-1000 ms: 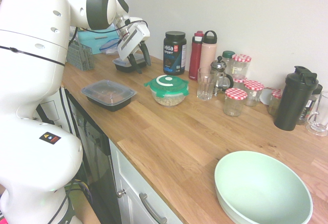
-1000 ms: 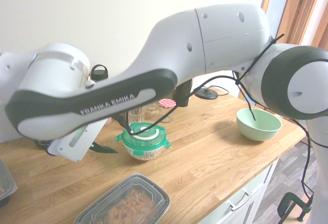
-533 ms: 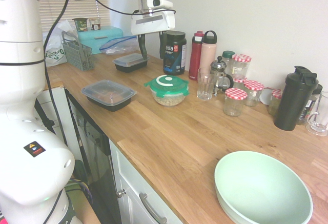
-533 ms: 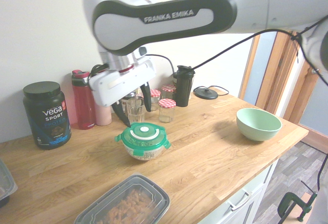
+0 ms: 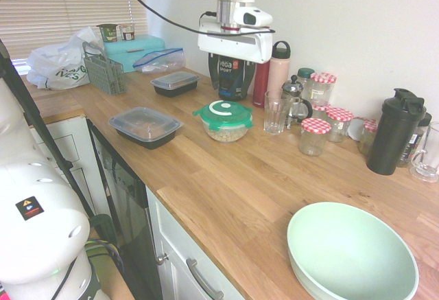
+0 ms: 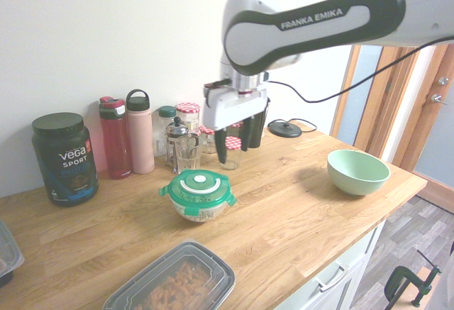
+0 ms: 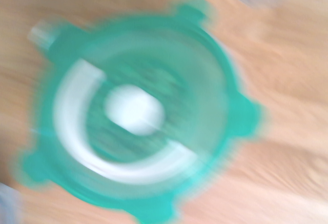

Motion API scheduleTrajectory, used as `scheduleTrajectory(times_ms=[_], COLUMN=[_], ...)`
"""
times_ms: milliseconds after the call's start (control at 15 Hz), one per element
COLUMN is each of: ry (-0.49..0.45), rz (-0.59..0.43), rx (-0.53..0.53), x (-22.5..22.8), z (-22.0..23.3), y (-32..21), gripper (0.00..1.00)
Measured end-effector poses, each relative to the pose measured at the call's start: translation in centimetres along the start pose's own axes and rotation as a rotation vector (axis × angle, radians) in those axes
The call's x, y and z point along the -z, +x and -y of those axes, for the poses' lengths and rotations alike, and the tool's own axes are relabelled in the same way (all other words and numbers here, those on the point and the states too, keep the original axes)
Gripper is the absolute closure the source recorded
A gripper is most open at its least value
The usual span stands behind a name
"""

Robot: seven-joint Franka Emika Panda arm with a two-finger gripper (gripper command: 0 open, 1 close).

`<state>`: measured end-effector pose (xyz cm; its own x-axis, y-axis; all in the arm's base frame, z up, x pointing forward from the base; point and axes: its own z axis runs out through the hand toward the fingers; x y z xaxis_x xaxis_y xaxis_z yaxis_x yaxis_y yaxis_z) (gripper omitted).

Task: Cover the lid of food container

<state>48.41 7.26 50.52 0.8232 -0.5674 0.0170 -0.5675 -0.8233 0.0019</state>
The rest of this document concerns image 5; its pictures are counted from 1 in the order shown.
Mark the narrow black takeaway container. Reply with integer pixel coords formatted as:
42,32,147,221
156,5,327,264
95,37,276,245
150,71,200,98

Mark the brown yoghurt cup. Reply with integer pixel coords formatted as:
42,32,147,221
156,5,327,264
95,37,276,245
117,23,137,42

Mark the pink bottle with black cap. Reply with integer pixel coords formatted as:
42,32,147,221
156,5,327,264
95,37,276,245
267,41,293,94

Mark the clear glass mug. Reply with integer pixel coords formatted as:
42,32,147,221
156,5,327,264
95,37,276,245
409,121,439,183

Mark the black camera cable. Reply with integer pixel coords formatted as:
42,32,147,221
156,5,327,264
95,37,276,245
51,0,277,300

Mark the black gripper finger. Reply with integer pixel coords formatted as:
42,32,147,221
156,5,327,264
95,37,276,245
208,52,222,90
241,60,257,99

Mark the green round container lid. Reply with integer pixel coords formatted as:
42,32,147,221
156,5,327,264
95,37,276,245
191,100,254,131

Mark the labelled jar red checked lid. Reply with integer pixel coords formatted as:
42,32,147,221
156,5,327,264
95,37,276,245
324,106,354,143

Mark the white cabinet drawer front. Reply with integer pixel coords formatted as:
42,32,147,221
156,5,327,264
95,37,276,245
145,186,248,300

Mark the dark green box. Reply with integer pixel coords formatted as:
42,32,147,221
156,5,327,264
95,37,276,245
85,213,119,248

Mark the clear drinking glass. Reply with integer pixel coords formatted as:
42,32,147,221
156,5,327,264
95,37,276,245
263,89,292,135

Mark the white panelled cabinet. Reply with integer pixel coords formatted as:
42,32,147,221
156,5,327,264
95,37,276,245
29,116,114,218

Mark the spice jar with black cap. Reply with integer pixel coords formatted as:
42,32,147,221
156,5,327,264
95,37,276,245
397,112,433,168

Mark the multicoloured wire bundle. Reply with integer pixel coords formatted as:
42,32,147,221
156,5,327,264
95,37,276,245
85,240,124,273

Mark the wide black takeaway container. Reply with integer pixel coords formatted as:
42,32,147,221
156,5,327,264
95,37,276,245
108,106,185,150

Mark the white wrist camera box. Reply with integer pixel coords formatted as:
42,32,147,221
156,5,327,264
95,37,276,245
233,7,274,30

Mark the empty jar red checked lid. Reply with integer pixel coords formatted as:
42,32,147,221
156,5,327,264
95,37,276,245
298,117,333,157

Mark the clear bottle with green cap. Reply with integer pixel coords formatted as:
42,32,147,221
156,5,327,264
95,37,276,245
295,67,316,91

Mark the black Vega protein tub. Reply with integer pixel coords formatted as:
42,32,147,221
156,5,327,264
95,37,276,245
217,54,248,102

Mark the white plastic shopping bag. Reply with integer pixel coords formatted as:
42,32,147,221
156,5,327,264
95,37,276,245
26,26,106,91

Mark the tall jar red checked lid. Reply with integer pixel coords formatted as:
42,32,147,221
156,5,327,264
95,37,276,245
309,72,337,107

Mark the clear zip-lock bag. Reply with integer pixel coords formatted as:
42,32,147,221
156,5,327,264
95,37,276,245
132,47,187,74

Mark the small jar red checked lid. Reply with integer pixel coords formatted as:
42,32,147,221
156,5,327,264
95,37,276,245
311,103,331,122

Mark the clear food container with cereal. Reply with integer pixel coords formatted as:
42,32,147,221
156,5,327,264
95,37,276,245
202,116,252,143

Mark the red water bottle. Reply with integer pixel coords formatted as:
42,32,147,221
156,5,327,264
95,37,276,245
252,60,272,108

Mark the grey plastic cutlery basket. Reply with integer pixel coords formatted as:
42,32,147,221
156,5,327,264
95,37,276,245
82,41,128,97

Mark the black shaker bottle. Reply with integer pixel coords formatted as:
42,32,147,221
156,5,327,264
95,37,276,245
366,88,428,176

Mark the beige window blind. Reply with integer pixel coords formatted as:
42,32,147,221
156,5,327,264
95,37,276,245
0,0,148,62

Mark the black dishwasher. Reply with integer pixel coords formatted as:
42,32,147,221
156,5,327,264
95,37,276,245
85,117,164,300

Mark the green yoghurt cup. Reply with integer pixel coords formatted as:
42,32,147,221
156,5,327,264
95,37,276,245
96,23,119,43

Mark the glass French press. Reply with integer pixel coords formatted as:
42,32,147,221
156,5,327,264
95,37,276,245
281,74,313,130

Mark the spice-filled jar red checked lid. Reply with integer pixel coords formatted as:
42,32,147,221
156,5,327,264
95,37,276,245
358,119,379,156

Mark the black camera tripod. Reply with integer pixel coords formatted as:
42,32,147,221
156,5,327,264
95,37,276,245
0,38,97,220

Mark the teal bread box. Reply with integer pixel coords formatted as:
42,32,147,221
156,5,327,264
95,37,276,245
103,34,166,73

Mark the white round lid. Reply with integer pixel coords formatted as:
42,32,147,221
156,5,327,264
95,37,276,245
348,117,366,142

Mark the large pale green bowl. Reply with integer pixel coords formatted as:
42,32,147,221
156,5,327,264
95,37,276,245
286,201,420,300

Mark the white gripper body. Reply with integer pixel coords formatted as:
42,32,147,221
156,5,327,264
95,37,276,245
197,16,274,65

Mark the silver bar drawer handle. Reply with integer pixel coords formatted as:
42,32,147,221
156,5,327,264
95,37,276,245
186,257,224,300

